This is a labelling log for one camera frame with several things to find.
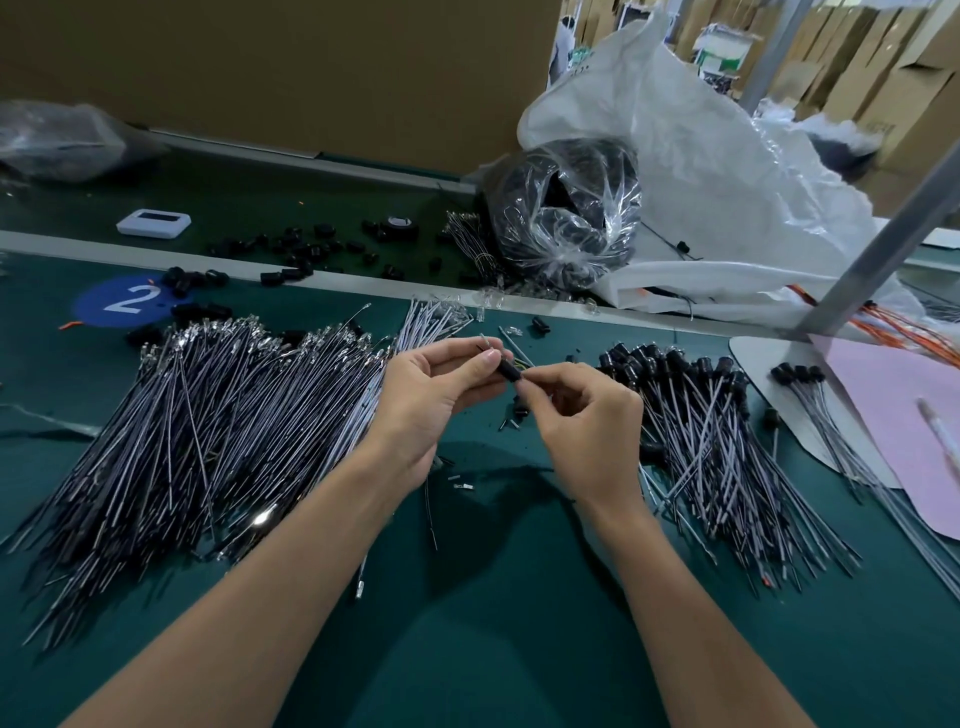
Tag person's left hand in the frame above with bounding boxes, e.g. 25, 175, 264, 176
360, 334, 515, 489

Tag person's right hand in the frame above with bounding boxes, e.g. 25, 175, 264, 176
514, 361, 647, 527

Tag pile of wires with black caps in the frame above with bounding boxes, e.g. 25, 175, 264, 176
597, 342, 864, 590

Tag black plastic caps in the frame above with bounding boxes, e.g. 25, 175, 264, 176
127, 220, 474, 350

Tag small bundle of capped wires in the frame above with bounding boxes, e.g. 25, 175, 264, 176
771, 361, 960, 602

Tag pile of grey wires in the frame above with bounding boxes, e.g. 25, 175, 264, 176
0, 297, 479, 650

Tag person's right forearm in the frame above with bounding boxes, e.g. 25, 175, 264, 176
585, 492, 819, 728

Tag person's left forearm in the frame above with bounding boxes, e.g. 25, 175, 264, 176
63, 453, 419, 728

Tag clear bag with black contents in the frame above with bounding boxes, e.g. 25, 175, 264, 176
483, 136, 644, 291

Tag large white plastic sack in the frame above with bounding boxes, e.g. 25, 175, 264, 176
517, 15, 960, 332

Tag pink paper sheet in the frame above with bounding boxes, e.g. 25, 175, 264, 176
813, 334, 960, 542

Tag blue round number sticker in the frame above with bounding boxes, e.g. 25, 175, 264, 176
70, 273, 182, 330

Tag small white timer device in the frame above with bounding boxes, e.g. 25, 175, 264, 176
115, 208, 194, 240

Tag white pen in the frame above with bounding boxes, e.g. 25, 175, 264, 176
918, 397, 960, 479

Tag brown cardboard panel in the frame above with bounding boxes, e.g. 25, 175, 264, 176
0, 0, 564, 179

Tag clear plastic strip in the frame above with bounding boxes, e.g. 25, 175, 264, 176
0, 402, 104, 440

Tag crumpled clear plastic bag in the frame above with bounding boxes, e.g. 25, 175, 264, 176
0, 99, 170, 185

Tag stack of cardboard boxes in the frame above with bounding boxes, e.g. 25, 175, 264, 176
817, 0, 960, 219

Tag bundle of orange wires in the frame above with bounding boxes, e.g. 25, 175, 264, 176
790, 282, 960, 366

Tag grey metal frame post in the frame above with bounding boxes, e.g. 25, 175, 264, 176
739, 0, 819, 114
795, 142, 960, 339

